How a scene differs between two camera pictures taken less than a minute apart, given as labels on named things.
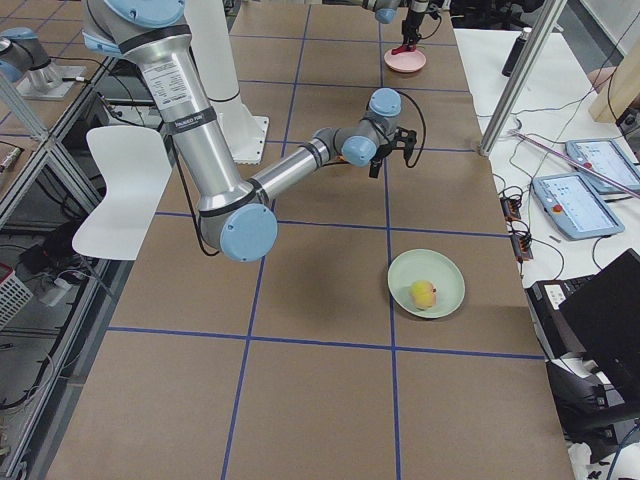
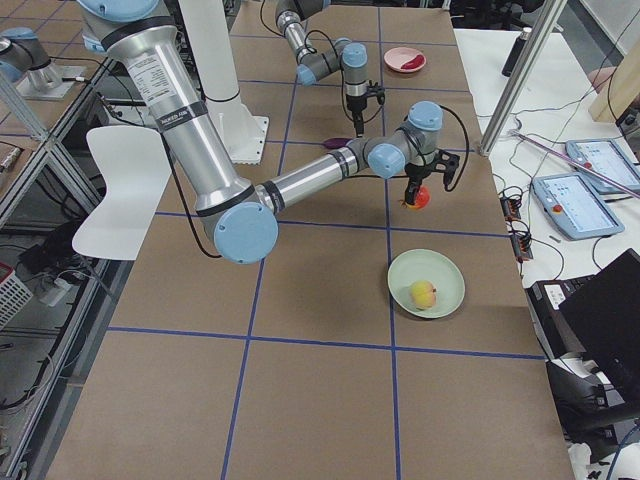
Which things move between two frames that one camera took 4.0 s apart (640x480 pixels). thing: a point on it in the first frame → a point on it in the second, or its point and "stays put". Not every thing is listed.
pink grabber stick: x=519 y=134 stays put
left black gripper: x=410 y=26 → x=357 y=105
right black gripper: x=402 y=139 → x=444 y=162
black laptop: x=604 y=316 stays put
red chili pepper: x=404 y=48 → x=414 y=63
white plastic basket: x=14 y=295 stays put
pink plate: x=405 y=62 stays put
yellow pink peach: x=424 y=294 stays put
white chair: x=136 y=164 stays put
